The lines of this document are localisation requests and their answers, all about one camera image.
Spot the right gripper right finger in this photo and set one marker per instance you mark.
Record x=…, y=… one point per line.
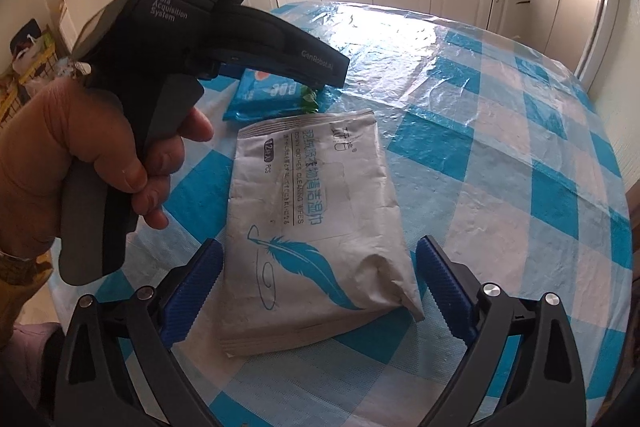
x=521, y=365

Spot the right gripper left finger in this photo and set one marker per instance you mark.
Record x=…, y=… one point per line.
x=94, y=387

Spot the left hand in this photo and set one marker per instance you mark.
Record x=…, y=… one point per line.
x=67, y=122

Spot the blue wet wipes packet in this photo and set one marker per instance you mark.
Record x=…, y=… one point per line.
x=261, y=96

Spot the cluttered storage shelf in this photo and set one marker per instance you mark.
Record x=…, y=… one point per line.
x=34, y=64

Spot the grey wet wipes pack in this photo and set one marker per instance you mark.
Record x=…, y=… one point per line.
x=314, y=244

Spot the blue white checkered tablecloth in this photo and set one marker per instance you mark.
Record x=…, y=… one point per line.
x=496, y=152

